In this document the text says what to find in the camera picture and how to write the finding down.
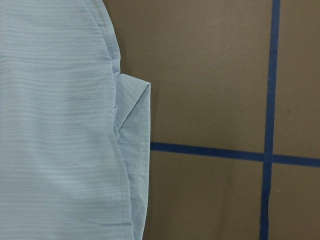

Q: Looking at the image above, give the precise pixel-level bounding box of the light blue striped shirt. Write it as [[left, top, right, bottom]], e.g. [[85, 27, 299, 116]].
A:
[[0, 0, 151, 240]]

